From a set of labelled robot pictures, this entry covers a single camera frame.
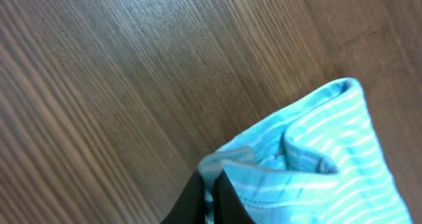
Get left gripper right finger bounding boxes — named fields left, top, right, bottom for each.
left=212, top=171, right=255, bottom=224

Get light blue striped baby pants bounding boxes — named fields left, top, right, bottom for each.
left=198, top=78, right=411, bottom=223

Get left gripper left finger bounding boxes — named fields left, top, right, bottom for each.
left=161, top=171, right=206, bottom=224

